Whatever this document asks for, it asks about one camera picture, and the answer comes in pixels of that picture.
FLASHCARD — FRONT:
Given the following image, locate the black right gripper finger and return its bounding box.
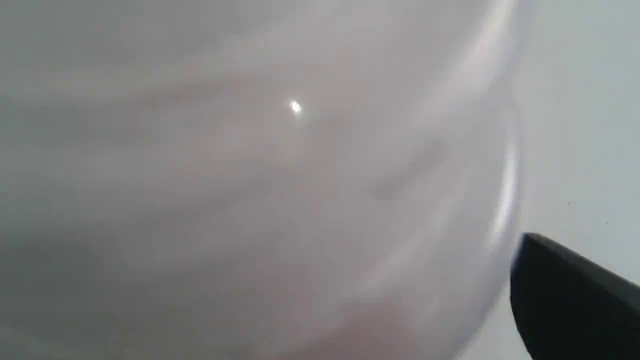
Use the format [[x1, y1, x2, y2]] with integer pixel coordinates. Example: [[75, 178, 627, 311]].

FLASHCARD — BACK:
[[509, 233, 640, 360]]

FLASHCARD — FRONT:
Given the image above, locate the translucent squeeze bottle amber liquid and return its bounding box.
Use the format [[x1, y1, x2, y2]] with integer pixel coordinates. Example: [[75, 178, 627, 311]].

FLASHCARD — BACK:
[[0, 0, 536, 360]]

